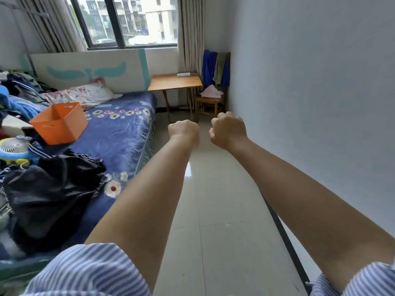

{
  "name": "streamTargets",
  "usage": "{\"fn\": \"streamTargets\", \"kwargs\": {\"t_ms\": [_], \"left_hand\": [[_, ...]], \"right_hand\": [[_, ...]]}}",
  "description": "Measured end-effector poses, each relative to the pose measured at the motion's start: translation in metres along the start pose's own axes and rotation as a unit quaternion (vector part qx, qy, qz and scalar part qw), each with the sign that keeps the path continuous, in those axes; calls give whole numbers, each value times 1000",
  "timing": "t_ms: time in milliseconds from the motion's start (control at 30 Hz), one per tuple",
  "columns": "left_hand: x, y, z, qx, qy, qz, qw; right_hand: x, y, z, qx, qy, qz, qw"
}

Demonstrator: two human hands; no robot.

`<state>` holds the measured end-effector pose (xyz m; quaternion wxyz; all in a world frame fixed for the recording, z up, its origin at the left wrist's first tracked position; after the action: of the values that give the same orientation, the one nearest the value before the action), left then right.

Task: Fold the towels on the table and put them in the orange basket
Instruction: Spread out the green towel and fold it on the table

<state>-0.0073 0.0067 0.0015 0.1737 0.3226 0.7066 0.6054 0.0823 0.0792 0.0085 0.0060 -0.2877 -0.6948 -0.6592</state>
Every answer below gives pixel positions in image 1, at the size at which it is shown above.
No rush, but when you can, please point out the person's left hand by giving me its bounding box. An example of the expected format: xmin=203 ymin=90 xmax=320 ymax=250
xmin=167 ymin=120 xmax=200 ymax=148

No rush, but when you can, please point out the person's right hand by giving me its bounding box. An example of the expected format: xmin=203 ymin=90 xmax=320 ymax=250
xmin=209 ymin=112 xmax=249 ymax=151

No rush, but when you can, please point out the person's left forearm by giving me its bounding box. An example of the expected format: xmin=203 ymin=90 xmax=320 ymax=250
xmin=85 ymin=135 xmax=200 ymax=293

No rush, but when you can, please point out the person's right forearm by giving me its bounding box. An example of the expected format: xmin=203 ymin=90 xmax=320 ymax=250
xmin=228 ymin=138 xmax=395 ymax=293

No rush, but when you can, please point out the wooden chair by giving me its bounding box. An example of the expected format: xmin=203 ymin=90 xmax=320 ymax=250
xmin=194 ymin=52 xmax=231 ymax=118

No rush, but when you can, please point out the pink cloth on chair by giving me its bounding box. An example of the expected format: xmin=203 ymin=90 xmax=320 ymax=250
xmin=200 ymin=84 xmax=224 ymax=98

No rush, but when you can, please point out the wooden folding table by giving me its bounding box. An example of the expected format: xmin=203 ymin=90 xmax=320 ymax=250
xmin=148 ymin=73 xmax=203 ymax=124

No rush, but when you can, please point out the green garment on chair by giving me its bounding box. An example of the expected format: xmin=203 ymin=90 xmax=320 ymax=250
xmin=213 ymin=52 xmax=227 ymax=87

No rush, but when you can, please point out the blue garment on chair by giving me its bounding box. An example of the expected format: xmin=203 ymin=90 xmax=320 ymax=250
xmin=202 ymin=49 xmax=230 ymax=88

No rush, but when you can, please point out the blue floral bed sheet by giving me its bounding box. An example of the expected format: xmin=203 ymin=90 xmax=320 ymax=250
xmin=59 ymin=91 xmax=157 ymax=247

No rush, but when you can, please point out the beige curtain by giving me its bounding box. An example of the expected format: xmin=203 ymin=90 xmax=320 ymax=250
xmin=14 ymin=0 xmax=88 ymax=53
xmin=178 ymin=0 xmax=207 ymax=78

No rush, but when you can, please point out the pink floral pillow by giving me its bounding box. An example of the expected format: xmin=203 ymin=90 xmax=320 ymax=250
xmin=41 ymin=77 xmax=123 ymax=110

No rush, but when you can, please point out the white headboard with teal print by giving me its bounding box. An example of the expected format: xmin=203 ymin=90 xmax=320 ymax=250
xmin=30 ymin=49 xmax=151 ymax=94

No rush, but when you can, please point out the black framed window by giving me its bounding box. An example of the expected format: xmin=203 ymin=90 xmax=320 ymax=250
xmin=65 ymin=0 xmax=179 ymax=51

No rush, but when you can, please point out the orange storage box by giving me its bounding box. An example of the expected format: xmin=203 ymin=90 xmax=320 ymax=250
xmin=30 ymin=102 xmax=89 ymax=145

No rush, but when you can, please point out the black jacket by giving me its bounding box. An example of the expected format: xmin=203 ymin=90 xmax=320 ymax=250
xmin=1 ymin=148 xmax=107 ymax=254

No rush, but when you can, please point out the blue striped left shirt sleeve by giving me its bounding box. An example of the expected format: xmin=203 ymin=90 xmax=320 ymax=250
xmin=19 ymin=242 xmax=152 ymax=296

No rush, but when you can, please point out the blue striped shirt sleeve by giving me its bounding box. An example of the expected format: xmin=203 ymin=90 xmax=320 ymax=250
xmin=19 ymin=242 xmax=152 ymax=296
xmin=310 ymin=261 xmax=395 ymax=296

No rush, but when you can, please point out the pile of clothes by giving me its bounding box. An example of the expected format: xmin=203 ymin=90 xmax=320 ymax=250
xmin=0 ymin=67 xmax=57 ymax=139

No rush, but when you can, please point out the small white fan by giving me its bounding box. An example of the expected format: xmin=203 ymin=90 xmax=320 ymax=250
xmin=0 ymin=136 xmax=33 ymax=156

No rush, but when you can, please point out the blue striped right shirt sleeve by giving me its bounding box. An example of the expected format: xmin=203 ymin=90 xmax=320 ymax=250
xmin=310 ymin=261 xmax=395 ymax=296

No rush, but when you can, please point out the metal clothes rack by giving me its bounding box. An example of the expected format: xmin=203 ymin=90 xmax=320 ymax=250
xmin=0 ymin=0 xmax=50 ymax=78

